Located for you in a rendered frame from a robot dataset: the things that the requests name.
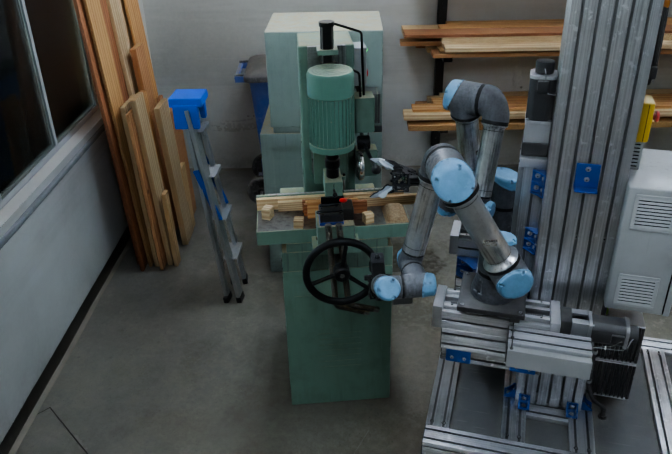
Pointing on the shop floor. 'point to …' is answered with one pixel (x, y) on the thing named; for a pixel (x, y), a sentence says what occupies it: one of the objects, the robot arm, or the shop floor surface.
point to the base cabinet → (335, 342)
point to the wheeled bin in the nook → (255, 68)
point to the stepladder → (183, 118)
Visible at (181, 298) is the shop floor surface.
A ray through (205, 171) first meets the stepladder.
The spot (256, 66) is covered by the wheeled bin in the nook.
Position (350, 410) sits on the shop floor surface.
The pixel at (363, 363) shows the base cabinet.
